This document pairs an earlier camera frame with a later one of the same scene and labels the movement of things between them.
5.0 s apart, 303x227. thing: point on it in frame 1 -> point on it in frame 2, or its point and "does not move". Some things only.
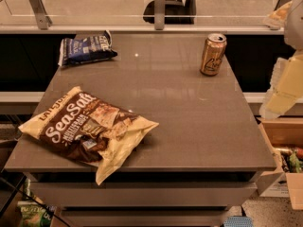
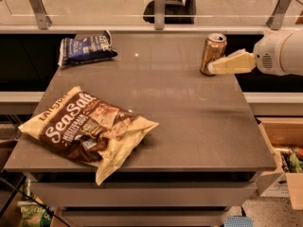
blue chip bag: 91,48 does not move
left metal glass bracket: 43,19 does not move
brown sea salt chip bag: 89,130 does not move
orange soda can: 213,54 does not move
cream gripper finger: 286,86 -> 235,64
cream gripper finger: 277,18 -> 237,53
